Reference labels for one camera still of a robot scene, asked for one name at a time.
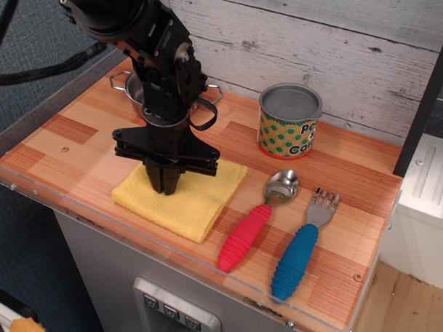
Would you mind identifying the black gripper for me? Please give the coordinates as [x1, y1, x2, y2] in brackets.
[112, 114, 220, 195]

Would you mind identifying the yellow cloth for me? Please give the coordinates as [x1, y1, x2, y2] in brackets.
[111, 160, 247, 243]

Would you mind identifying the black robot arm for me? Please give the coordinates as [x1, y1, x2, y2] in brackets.
[60, 0, 220, 195]

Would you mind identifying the small steel pot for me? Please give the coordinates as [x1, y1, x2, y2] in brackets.
[109, 71, 224, 121]

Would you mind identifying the grey toy fridge cabinet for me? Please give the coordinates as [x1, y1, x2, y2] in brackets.
[49, 209, 337, 332]

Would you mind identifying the peas and carrots can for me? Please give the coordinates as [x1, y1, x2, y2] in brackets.
[258, 83, 322, 159]

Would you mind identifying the silver dispenser button panel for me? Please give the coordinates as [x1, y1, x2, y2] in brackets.
[133, 277, 222, 332]

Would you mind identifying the orange object bottom left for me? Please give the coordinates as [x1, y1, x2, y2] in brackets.
[9, 317, 46, 332]

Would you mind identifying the black white object bottom left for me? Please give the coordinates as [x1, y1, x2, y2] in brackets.
[0, 289, 39, 332]

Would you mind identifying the white toy sink unit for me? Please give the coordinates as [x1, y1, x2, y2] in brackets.
[380, 134, 443, 289]

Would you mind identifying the clear acrylic guard rail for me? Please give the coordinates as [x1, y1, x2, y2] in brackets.
[0, 71, 402, 332]

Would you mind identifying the red handled spoon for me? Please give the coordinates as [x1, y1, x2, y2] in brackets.
[217, 170, 299, 272]

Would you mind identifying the blue handled fork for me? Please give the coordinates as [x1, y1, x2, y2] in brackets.
[271, 188, 340, 304]

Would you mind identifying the black braided cable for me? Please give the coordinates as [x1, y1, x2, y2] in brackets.
[0, 0, 108, 90]

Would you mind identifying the black vertical post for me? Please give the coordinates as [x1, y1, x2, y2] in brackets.
[393, 45, 443, 178]

